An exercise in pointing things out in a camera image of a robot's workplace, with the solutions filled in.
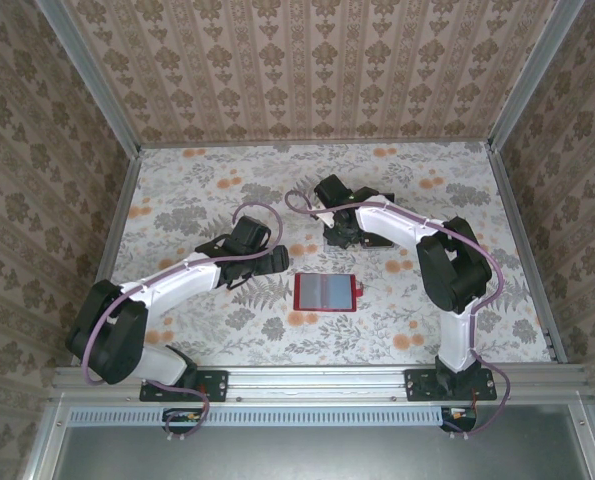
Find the black credit card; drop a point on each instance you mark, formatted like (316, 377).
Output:
(377, 241)

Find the aluminium table side rail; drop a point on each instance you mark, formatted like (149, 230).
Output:
(114, 230)
(515, 220)

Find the red leather card holder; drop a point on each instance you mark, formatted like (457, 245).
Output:
(322, 292)

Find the aluminium sheet frame rail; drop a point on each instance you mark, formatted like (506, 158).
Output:
(41, 445)
(591, 445)

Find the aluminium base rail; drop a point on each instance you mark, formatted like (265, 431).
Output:
(317, 382)

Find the grey metal sheet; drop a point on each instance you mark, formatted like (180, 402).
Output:
(317, 455)

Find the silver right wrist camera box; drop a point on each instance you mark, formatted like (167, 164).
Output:
(327, 217)

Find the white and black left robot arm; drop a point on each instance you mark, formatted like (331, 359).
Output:
(172, 287)

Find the aluminium frame post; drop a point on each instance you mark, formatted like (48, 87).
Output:
(91, 75)
(533, 75)

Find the aluminium table end rail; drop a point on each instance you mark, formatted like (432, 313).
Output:
(317, 143)

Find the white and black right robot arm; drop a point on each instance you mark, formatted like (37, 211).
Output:
(392, 227)

